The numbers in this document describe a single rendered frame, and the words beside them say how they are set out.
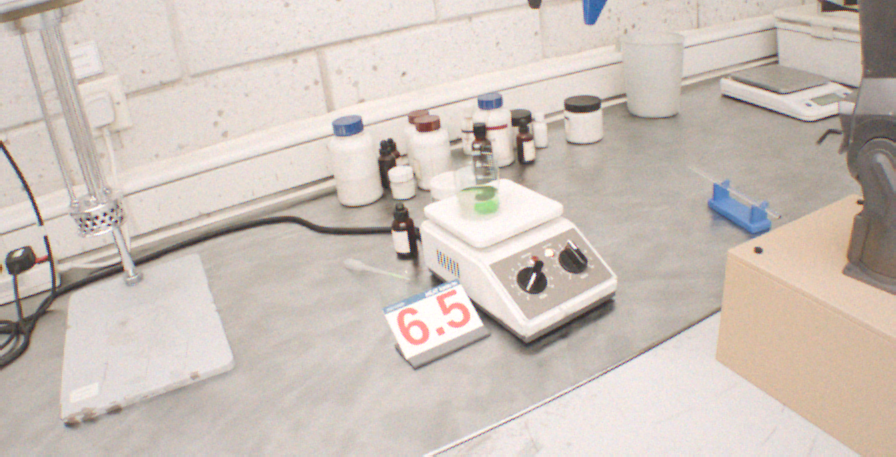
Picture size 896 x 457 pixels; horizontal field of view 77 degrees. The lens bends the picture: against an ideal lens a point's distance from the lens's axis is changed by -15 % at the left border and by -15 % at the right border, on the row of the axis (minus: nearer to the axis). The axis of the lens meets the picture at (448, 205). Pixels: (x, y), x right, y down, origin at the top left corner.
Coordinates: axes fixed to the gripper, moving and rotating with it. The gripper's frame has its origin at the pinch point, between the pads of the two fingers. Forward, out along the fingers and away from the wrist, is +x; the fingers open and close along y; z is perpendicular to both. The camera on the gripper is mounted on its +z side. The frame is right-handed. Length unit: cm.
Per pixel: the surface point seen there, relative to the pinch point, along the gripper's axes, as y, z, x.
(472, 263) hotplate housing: -1.5, -8.3, 28.8
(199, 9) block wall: 54, -25, 11
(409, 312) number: -1.3, -15.3, 33.2
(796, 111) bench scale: 9, 71, 20
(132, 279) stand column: 31, -41, 43
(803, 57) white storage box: 26, 102, 14
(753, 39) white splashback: 40, 100, 14
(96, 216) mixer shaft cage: 21, -44, 28
